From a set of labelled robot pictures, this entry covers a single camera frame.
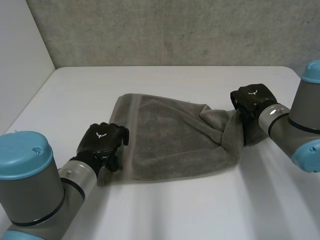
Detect grey towel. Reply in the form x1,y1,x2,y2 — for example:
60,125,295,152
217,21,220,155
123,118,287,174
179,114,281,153
96,92,245,187

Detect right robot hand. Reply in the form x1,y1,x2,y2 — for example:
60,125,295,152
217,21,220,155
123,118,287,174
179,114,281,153
229,83,279,147

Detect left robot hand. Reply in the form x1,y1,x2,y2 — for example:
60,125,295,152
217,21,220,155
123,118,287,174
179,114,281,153
69,122,130,176

